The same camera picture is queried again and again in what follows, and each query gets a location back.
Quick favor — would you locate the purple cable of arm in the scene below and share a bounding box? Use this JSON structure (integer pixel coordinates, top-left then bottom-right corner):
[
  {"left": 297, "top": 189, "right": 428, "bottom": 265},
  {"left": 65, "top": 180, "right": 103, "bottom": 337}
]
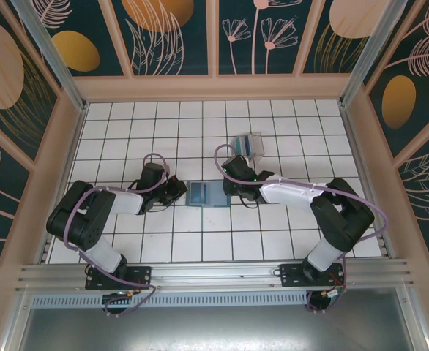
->
[
  {"left": 62, "top": 152, "right": 170, "bottom": 317},
  {"left": 214, "top": 144, "right": 389, "bottom": 314}
]

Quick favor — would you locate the aluminium mounting rail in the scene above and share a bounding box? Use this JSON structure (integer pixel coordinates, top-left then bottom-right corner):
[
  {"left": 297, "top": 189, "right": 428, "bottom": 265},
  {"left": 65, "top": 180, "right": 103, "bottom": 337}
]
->
[{"left": 15, "top": 258, "right": 417, "bottom": 294}]

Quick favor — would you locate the thin black cable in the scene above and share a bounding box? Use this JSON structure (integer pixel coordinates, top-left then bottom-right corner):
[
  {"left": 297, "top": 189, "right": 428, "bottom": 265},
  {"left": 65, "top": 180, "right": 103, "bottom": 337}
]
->
[
  {"left": 143, "top": 200, "right": 174, "bottom": 214},
  {"left": 238, "top": 195, "right": 262, "bottom": 208}
]

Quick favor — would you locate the dark blue credit card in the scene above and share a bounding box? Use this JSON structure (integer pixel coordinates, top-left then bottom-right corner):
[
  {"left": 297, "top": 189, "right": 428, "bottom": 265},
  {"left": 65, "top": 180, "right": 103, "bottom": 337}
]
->
[{"left": 191, "top": 183, "right": 209, "bottom": 203}]

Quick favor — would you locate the aluminium frame post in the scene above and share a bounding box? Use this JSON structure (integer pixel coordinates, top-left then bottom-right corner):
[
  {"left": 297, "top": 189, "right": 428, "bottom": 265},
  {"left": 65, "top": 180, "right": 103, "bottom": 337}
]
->
[
  {"left": 340, "top": 0, "right": 415, "bottom": 107},
  {"left": 10, "top": 0, "right": 88, "bottom": 113}
]

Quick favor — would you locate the blue leather card holder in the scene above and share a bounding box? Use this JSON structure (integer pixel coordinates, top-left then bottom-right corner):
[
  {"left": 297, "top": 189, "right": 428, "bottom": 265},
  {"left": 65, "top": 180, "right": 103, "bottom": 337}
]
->
[{"left": 184, "top": 180, "right": 232, "bottom": 209}]

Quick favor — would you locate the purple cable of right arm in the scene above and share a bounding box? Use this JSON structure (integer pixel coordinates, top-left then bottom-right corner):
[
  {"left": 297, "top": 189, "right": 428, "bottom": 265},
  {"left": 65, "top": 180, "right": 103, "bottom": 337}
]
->
[{"left": 214, "top": 144, "right": 389, "bottom": 314}]

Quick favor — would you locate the grey metal shelf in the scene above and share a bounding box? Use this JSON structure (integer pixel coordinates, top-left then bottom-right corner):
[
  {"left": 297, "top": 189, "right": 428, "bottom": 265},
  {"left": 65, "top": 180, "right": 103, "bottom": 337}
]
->
[{"left": 1, "top": 287, "right": 429, "bottom": 351}]

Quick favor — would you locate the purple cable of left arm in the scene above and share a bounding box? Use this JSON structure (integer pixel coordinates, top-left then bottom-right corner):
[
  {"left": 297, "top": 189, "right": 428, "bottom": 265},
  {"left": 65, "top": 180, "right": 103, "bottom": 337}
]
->
[{"left": 62, "top": 152, "right": 170, "bottom": 317}]

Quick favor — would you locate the aluminium side rail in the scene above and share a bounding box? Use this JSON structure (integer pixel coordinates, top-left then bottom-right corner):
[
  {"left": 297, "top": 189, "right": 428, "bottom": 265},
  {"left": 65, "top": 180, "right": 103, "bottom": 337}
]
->
[
  {"left": 34, "top": 103, "right": 88, "bottom": 265},
  {"left": 339, "top": 104, "right": 395, "bottom": 258}
]

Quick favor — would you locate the clear plastic card box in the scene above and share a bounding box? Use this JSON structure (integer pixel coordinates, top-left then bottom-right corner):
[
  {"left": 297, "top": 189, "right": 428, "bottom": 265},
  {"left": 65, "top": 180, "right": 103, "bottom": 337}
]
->
[{"left": 233, "top": 132, "right": 266, "bottom": 166}]

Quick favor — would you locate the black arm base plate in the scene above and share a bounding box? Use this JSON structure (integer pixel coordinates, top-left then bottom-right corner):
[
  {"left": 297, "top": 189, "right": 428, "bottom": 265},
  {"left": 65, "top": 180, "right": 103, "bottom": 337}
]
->
[
  {"left": 280, "top": 262, "right": 348, "bottom": 289},
  {"left": 85, "top": 265, "right": 153, "bottom": 292}
]

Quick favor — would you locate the perforated grey cable tray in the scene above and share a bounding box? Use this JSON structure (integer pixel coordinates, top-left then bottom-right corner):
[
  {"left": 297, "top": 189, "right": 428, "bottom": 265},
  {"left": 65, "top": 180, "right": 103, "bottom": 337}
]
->
[{"left": 31, "top": 291, "right": 311, "bottom": 309}]

